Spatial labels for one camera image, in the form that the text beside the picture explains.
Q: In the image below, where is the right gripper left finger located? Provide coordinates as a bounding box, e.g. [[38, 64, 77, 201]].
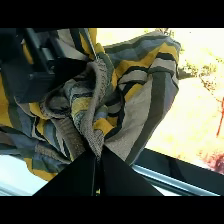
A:
[[33, 149, 98, 197]]

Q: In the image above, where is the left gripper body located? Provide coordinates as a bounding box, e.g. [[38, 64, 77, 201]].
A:
[[0, 28, 90, 105]]

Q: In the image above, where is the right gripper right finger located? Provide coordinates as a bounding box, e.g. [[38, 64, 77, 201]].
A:
[[99, 145, 164, 197]]

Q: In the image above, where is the yellow grey striped garment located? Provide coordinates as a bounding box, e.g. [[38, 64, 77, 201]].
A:
[[0, 28, 183, 183]]

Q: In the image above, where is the silver frame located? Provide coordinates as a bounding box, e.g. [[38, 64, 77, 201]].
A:
[[132, 164, 219, 197]]

